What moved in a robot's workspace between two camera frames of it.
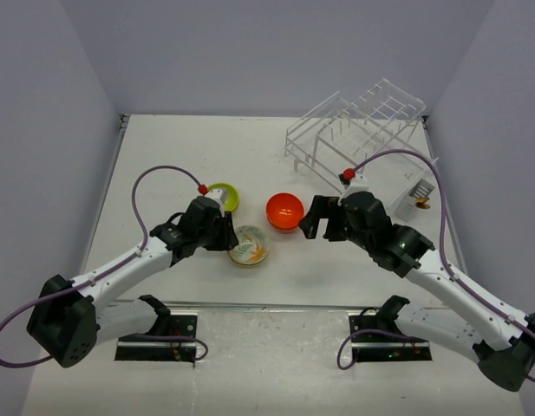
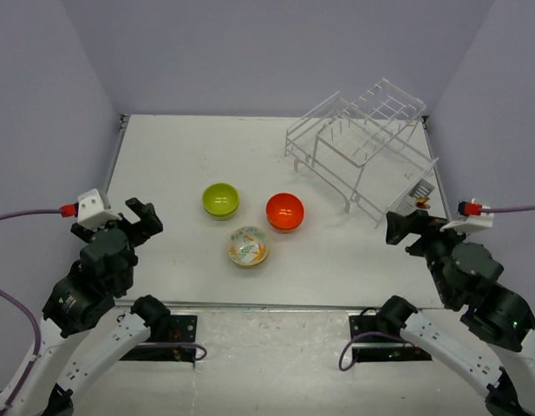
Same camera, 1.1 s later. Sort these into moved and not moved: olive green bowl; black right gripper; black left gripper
Moved: black right gripper; black left gripper
Not moved: olive green bowl
